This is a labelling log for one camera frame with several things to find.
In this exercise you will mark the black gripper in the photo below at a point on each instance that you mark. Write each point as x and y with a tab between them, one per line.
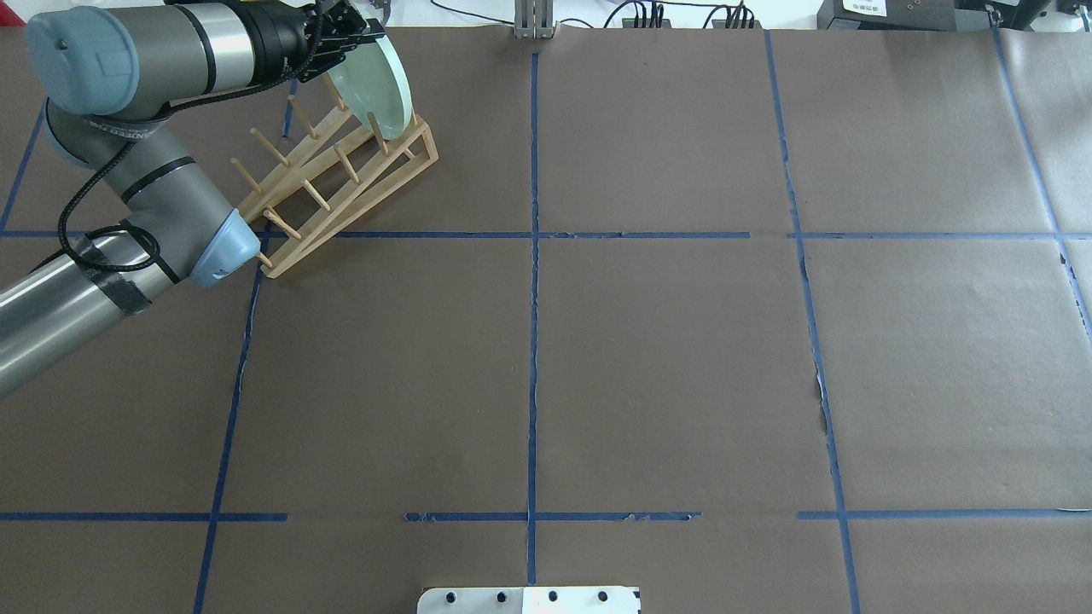
279	36

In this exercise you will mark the white pedestal base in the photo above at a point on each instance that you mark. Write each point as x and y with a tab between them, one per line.
531	599

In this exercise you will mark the grey aluminium post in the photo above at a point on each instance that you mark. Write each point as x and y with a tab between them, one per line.
534	19

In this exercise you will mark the light green round plate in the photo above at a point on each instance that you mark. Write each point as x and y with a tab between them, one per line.
371	80

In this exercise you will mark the wooden plate rack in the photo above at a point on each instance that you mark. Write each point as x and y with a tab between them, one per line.
339	170

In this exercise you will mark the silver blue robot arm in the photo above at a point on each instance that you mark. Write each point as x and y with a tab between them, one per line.
149	217

